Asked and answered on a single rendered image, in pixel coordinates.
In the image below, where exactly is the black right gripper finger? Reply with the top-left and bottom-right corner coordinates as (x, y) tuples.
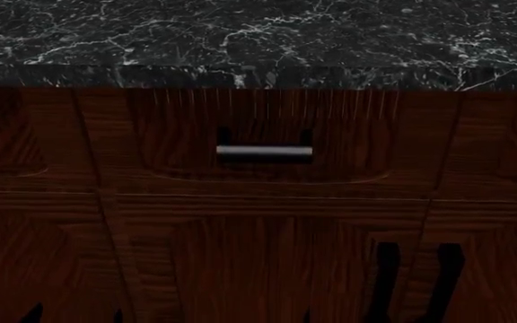
(367, 240), (402, 323)
(433, 242), (466, 323)

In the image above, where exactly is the dark wood cabinet door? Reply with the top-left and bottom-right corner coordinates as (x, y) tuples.
(400, 199), (517, 323)
(101, 194), (431, 323)
(0, 191), (136, 323)

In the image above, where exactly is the black marble countertop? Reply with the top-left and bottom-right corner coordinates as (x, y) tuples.
(0, 0), (517, 92)

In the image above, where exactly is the silver bar drawer handle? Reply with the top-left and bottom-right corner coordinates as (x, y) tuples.
(215, 144), (314, 165)

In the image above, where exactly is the dark wood drawer front with handle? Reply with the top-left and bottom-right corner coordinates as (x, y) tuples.
(71, 86), (463, 202)

